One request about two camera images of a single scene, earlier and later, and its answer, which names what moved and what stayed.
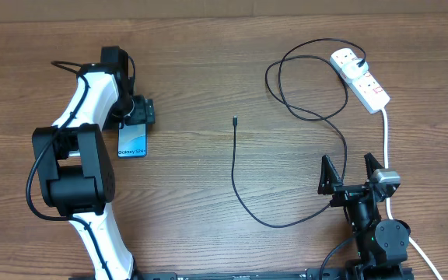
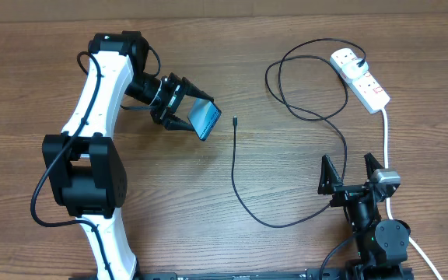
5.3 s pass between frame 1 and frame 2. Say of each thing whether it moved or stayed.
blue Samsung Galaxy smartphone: moved
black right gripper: stayed
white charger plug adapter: stayed
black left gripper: moved
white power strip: stayed
